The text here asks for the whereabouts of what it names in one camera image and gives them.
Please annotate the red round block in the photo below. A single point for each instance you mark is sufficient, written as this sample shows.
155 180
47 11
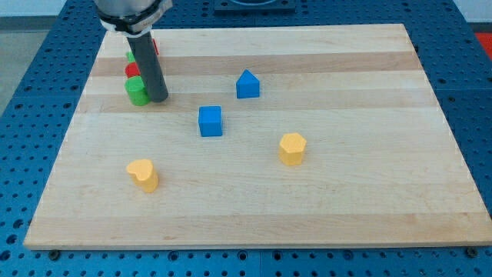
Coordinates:
132 70

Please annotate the blue cube block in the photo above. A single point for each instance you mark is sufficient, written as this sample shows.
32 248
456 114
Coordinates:
210 121

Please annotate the red block behind rod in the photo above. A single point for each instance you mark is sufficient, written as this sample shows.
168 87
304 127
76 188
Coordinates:
155 47

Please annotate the small green block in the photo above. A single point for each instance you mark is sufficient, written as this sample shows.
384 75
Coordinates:
130 57

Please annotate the blue triangle block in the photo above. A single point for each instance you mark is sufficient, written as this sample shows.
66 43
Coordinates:
248 85

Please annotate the yellow hexagon block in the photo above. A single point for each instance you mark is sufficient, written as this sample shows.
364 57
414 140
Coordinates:
292 148

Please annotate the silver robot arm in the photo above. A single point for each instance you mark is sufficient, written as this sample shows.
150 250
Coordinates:
131 17

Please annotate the wooden board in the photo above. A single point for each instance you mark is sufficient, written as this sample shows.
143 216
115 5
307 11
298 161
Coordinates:
381 167

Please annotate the yellow heart block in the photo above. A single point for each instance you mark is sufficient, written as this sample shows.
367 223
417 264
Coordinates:
143 174

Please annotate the green cylinder block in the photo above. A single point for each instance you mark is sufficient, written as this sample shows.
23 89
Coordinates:
136 91

